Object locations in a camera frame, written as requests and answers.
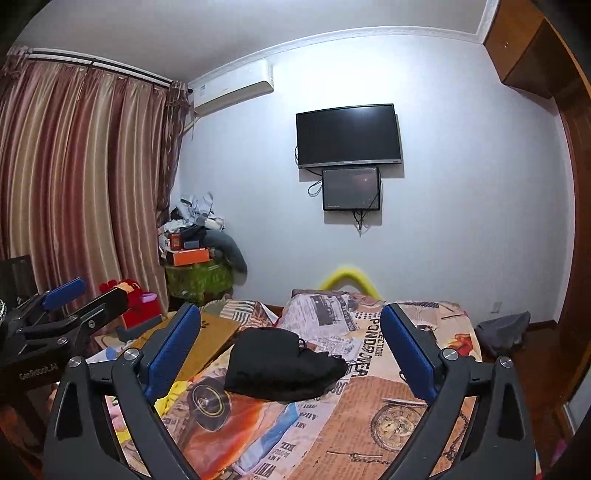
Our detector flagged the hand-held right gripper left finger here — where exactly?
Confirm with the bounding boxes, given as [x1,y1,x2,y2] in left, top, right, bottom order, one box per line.
[42,302,204,480]

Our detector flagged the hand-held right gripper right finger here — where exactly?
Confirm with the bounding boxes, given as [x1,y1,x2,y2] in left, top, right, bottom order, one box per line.
[379,302,536,480]

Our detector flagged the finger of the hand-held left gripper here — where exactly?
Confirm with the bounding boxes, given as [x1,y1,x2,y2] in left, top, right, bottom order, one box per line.
[18,277,86,320]
[75,288,130,332]

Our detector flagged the black garment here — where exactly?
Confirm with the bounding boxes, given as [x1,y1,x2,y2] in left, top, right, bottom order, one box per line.
[224,327,349,403]

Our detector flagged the pile of clothes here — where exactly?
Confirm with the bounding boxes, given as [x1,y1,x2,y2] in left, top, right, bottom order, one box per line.
[157,193,249,278]

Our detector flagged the red plush toy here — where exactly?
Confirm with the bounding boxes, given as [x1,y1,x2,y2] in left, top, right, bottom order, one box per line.
[99,277,162,329]

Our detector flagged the brown cardboard sheet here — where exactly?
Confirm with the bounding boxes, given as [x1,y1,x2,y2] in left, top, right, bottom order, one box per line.
[95,311,241,384]

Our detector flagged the yellow cloth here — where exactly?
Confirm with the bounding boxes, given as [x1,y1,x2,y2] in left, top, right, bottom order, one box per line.
[154,381,186,418]

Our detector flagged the black chair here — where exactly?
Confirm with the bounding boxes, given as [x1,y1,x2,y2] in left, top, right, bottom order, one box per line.
[0,255,34,303]

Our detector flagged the printed blanket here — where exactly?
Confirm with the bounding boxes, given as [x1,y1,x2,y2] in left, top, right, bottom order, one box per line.
[88,288,483,480]

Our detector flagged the yellow curved object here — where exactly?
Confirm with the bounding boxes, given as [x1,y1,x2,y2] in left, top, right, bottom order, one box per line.
[321,265,384,298]

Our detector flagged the orange box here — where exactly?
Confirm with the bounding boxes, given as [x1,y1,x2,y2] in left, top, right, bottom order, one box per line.
[172,248,209,267]

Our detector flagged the grey cloth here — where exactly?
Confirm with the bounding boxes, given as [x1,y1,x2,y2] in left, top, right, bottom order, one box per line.
[475,311,532,358]

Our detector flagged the striped brown curtain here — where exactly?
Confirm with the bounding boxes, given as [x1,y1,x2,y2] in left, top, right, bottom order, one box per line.
[0,45,192,305]

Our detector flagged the curtain rod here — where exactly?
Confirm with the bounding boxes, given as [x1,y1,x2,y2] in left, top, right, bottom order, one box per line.
[7,46,192,93]

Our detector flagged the white air conditioner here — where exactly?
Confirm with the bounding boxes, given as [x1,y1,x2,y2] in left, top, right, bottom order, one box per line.
[187,59,274,116]

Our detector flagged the wooden overhead cabinet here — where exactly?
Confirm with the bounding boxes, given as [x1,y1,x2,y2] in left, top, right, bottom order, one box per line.
[482,0,591,100]

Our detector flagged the small wall-mounted black monitor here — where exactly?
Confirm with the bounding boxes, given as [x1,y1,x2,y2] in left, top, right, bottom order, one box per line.
[322,166,382,212]

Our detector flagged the wooden door frame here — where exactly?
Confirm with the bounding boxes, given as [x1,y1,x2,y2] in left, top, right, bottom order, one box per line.
[551,18,591,444]

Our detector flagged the wall-mounted black television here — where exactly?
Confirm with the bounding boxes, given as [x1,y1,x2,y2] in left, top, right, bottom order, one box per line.
[295,104,403,169]

